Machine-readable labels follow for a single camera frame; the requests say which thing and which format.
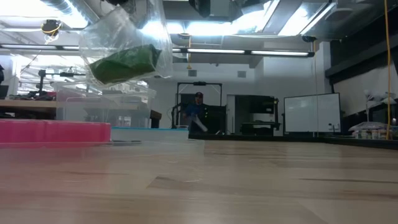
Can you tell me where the person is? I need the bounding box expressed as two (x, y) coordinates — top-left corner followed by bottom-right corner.
(182, 92), (216, 135)

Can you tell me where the clear plastic container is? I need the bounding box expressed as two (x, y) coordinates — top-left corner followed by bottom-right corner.
(51, 79), (157, 129)

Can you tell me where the thin yellow ceiling cord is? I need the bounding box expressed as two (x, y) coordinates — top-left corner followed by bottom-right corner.
(185, 33), (193, 70)

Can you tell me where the green elastic bandage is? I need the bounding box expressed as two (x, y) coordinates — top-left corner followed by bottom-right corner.
(89, 44), (162, 85)

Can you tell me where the black metal table frame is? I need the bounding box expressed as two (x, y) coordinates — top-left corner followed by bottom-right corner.
(188, 133), (398, 151)

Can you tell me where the thick yellow hanging cable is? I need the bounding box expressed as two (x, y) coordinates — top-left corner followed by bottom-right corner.
(383, 0), (392, 141)

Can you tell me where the plastic bag of bottles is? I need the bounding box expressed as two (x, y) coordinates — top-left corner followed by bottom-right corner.
(348, 121), (398, 141)

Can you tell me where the white whiteboard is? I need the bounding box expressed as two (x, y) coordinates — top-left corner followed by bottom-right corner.
(284, 93), (341, 134)

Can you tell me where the long ceiling light bar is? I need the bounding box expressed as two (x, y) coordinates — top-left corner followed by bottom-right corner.
(0, 43), (315, 58)

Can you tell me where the black camera stand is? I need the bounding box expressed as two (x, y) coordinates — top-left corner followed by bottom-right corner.
(37, 70), (88, 94)

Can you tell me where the black cabinet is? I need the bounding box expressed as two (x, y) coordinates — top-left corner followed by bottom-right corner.
(234, 95), (280, 135)

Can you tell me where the black rig frame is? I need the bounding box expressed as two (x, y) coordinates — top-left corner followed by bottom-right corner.
(170, 82), (223, 135)

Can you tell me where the blue white pill organizer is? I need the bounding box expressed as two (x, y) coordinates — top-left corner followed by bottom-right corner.
(111, 126), (190, 144)

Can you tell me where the black yellow ceiling reel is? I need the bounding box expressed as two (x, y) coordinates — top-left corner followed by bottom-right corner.
(40, 19), (62, 43)

